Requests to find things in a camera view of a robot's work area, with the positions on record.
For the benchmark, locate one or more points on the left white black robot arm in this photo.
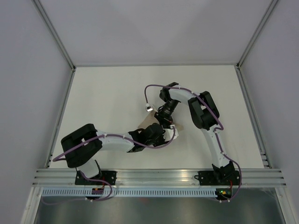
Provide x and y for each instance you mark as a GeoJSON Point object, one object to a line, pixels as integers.
{"type": "Point", "coordinates": [83, 144]}

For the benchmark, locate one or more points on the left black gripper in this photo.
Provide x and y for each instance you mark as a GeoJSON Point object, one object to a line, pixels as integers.
{"type": "Point", "coordinates": [161, 141]}

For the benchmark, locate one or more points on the white slotted cable duct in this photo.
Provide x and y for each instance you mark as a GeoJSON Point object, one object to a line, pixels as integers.
{"type": "Point", "coordinates": [138, 192]}

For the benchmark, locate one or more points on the right aluminium frame post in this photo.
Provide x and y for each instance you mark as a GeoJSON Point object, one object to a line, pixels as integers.
{"type": "Point", "coordinates": [261, 25]}

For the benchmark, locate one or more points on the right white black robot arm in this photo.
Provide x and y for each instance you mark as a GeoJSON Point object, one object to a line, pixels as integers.
{"type": "Point", "coordinates": [205, 116]}

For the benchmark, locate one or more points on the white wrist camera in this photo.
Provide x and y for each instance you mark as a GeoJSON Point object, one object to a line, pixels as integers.
{"type": "Point", "coordinates": [149, 107]}
{"type": "Point", "coordinates": [170, 133]}

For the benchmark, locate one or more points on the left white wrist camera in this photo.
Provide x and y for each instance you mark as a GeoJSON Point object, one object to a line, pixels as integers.
{"type": "Point", "coordinates": [170, 133]}

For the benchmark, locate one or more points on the aluminium frame post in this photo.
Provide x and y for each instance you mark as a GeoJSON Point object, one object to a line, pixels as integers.
{"type": "Point", "coordinates": [261, 25]}
{"type": "Point", "coordinates": [47, 21]}

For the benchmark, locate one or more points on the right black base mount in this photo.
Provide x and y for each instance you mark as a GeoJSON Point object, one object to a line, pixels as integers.
{"type": "Point", "coordinates": [215, 178]}

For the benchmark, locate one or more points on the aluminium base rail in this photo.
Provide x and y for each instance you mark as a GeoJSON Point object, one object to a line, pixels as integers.
{"type": "Point", "coordinates": [249, 178]}

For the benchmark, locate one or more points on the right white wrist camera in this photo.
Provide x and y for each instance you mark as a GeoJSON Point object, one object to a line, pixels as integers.
{"type": "Point", "coordinates": [149, 107]}

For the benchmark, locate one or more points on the beige cloth napkin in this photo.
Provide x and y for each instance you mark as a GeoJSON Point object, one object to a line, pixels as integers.
{"type": "Point", "coordinates": [150, 119]}

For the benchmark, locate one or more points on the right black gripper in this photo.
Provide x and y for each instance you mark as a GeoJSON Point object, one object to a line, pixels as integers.
{"type": "Point", "coordinates": [163, 119]}

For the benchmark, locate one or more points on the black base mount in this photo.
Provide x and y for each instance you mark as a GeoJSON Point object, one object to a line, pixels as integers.
{"type": "Point", "coordinates": [105, 175]}
{"type": "Point", "coordinates": [215, 178]}

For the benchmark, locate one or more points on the left aluminium frame post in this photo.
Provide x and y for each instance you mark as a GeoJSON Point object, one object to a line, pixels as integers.
{"type": "Point", "coordinates": [47, 21]}

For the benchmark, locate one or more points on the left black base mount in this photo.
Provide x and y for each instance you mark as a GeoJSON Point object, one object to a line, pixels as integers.
{"type": "Point", "coordinates": [105, 175]}

